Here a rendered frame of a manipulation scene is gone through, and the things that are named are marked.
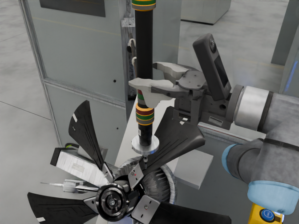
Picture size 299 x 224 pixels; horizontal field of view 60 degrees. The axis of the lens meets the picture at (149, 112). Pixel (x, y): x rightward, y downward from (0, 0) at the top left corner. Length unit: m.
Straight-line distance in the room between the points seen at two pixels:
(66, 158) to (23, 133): 2.16
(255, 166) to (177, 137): 0.37
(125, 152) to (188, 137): 0.42
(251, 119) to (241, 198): 1.32
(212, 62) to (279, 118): 0.14
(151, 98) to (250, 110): 0.18
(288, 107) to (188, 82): 0.17
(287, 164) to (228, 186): 1.28
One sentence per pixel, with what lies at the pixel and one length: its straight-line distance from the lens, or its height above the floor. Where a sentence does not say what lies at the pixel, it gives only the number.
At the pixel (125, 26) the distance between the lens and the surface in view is 1.11.
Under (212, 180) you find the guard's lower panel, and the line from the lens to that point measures 1.73.
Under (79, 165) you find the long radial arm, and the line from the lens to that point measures 1.12.
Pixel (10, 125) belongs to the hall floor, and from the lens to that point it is 3.48.
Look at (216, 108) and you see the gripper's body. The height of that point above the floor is 1.64.
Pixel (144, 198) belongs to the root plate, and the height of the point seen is 1.19.
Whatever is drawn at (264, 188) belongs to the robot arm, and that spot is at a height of 1.58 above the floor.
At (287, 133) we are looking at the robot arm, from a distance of 0.47.
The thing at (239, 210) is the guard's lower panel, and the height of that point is 0.45.
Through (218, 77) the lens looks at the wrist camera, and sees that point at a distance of 0.46.
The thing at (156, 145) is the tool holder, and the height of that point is 1.47.
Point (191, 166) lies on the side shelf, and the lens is 1.45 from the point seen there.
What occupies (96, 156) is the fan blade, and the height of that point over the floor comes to 1.28.
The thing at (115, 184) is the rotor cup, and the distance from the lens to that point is 0.84.
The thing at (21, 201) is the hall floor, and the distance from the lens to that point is 2.59.
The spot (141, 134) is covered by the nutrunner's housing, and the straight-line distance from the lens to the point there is 0.63.
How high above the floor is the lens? 1.92
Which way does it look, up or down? 36 degrees down
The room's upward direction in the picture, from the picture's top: straight up
